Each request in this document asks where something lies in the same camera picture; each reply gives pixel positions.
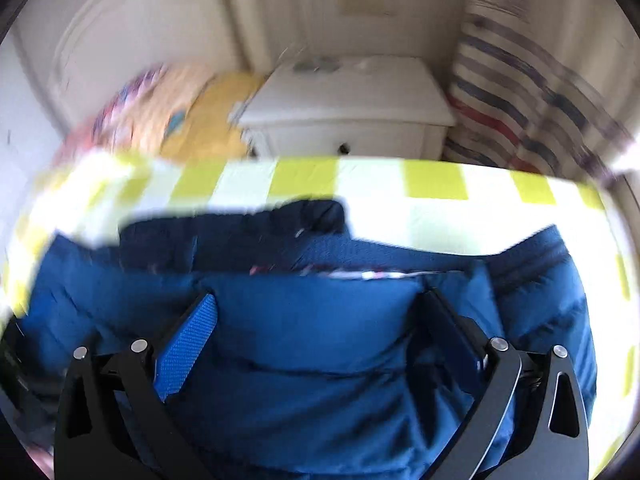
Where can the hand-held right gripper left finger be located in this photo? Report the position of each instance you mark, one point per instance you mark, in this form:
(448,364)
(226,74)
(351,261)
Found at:
(186,345)

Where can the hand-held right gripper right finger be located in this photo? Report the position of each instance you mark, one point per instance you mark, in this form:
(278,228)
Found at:
(450,322)

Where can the blue puffer jacket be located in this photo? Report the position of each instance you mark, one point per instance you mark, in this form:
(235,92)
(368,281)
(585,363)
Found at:
(310,330)

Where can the yellow-green checked bedsheet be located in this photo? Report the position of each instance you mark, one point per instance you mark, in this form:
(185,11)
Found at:
(435,205)

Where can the yellow pillow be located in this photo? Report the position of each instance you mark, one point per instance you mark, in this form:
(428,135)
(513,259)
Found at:
(215,120)

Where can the floral print pillow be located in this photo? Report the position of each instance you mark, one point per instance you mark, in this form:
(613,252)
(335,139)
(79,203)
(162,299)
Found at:
(112,110)

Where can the white nightstand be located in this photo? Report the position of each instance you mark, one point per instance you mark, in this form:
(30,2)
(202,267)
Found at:
(350,95)

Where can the striped boat print curtain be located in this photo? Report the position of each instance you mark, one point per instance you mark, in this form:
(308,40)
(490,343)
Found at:
(530,75)

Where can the white wooden headboard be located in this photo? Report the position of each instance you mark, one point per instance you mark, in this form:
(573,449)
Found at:
(125,20)

